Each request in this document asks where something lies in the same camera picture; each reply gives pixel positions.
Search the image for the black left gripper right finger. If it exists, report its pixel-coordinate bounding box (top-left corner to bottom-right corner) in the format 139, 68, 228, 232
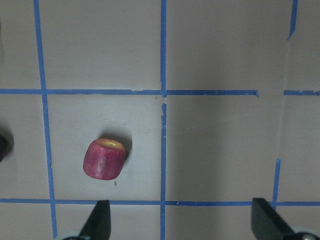
250, 198, 300, 240

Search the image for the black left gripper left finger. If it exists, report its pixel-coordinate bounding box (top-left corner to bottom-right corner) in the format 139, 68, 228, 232
77, 200, 111, 240

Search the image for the dark red apple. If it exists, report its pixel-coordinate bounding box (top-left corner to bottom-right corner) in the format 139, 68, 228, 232
0, 135, 9, 162

